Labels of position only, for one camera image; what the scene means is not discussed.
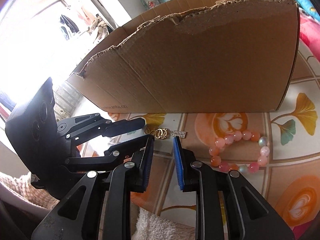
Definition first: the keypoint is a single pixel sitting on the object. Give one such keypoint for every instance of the white fluffy towel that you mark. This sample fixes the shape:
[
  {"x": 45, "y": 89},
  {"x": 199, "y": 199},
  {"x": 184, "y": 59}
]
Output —
[{"x": 146, "y": 225}]

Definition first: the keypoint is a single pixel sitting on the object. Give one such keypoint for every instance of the brown cardboard box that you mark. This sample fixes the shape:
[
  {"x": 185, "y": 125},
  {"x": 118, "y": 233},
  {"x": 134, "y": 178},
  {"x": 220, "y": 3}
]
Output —
[{"x": 195, "y": 56}]

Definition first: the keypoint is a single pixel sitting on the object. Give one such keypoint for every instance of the pink floral blanket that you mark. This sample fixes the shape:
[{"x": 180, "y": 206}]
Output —
[{"x": 309, "y": 33}]

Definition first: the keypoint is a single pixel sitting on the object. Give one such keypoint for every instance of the gold link clasp jewelry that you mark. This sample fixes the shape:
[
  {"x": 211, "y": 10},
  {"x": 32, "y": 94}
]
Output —
[{"x": 162, "y": 133}]

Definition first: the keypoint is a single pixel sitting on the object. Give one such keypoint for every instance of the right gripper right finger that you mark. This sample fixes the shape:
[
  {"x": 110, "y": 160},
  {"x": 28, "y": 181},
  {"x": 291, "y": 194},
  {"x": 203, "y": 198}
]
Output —
[{"x": 227, "y": 204}]

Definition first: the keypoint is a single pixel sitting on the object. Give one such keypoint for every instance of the hanging clothes on rack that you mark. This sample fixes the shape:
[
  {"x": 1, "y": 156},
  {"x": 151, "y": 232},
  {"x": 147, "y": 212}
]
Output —
[{"x": 94, "y": 27}]

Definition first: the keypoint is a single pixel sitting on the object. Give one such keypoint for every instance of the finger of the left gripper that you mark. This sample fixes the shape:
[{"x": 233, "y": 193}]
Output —
[
  {"x": 114, "y": 129},
  {"x": 128, "y": 148}
]

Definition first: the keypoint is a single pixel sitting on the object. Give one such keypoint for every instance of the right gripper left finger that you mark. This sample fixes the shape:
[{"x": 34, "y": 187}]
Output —
[{"x": 98, "y": 206}]

